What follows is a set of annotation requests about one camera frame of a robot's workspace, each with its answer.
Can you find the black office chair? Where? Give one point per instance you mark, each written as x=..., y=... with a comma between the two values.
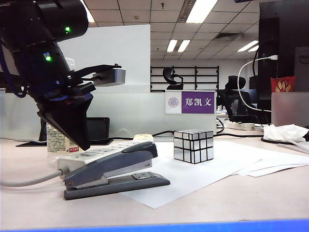
x=235, y=83

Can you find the grey stapler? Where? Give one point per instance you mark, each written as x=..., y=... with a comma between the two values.
x=108, y=164

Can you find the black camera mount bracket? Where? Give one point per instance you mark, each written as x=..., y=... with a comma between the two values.
x=96, y=67

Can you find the black mat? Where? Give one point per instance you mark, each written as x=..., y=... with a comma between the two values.
x=24, y=144

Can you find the frosted glass desk partition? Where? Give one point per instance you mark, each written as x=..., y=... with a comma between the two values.
x=135, y=113

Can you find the crumpled white tissue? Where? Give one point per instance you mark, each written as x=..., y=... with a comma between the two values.
x=282, y=133

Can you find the clear plastic bottle with label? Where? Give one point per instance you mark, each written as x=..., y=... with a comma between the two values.
x=58, y=142

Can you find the white board panel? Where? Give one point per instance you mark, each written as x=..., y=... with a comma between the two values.
x=120, y=55

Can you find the fluorescent ceiling light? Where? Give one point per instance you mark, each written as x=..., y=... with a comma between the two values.
x=172, y=46
x=90, y=17
x=254, y=49
x=201, y=10
x=184, y=46
x=248, y=46

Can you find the purple and white name plate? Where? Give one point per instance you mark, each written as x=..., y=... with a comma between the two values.
x=198, y=102

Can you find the large white paper sheet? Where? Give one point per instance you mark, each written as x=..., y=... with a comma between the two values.
x=193, y=178

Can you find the black monitor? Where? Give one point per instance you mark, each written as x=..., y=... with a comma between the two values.
x=285, y=29

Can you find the frosted grey panel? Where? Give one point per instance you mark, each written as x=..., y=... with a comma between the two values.
x=289, y=108

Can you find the black shelf rack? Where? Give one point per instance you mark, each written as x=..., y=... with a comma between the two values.
x=196, y=79

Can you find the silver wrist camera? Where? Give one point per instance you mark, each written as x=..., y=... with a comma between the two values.
x=113, y=76

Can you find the red gift bag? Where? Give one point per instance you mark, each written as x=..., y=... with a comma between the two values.
x=275, y=83

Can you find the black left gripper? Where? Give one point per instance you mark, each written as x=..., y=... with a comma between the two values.
x=58, y=93

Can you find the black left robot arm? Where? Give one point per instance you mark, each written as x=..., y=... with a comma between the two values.
x=29, y=24

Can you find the silver mirror cube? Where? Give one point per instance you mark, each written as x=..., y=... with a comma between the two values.
x=193, y=147

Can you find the small white power strip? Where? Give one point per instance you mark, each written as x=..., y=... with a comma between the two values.
x=241, y=126

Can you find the cream plug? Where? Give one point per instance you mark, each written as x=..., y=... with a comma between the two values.
x=143, y=137

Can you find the black chair headrest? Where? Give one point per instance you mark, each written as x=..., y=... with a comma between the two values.
x=167, y=75

